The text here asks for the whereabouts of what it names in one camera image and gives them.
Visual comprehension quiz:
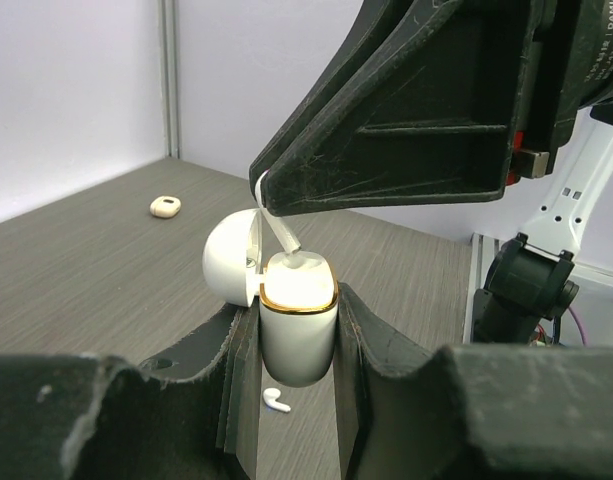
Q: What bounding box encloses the white earbud charging case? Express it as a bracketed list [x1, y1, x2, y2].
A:
[202, 208, 339, 388]

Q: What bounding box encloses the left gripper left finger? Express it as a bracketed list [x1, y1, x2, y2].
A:
[0, 305, 261, 479]

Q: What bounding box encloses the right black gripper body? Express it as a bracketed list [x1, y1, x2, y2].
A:
[506, 1, 586, 185]

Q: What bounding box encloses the beige earbud case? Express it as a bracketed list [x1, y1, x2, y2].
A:
[149, 196, 181, 219]

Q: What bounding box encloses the white earbud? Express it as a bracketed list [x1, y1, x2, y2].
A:
[262, 387, 291, 414]
[254, 170, 302, 269]

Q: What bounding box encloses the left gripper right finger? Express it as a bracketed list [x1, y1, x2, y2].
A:
[333, 285, 613, 479]

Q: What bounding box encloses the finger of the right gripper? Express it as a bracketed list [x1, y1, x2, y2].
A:
[249, 1, 536, 216]

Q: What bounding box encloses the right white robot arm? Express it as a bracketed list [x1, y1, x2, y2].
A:
[249, 1, 613, 343]

